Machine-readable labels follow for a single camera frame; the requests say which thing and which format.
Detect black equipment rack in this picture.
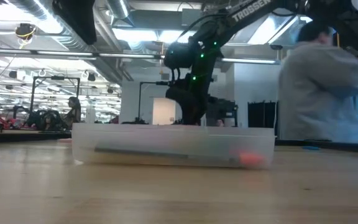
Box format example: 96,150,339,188
208,96,239,128

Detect silver round air duct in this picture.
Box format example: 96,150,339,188
106,0,135,27

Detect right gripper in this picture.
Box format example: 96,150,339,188
165,58,216,125

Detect red equipment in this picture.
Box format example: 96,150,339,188
0,113,23,130

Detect pink and clear pencil case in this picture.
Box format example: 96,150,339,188
71,123,276,170

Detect large metal ceiling duct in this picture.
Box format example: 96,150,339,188
233,12,313,49

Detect long ceiling tube light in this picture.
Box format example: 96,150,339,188
0,47,282,65

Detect black gantry frame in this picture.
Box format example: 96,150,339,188
138,80,180,125
30,75,81,125

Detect yellow ceiling cable reel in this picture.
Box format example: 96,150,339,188
14,22,38,42

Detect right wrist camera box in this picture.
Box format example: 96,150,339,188
163,41,196,71

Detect black folding panels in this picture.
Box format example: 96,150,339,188
247,100,280,138

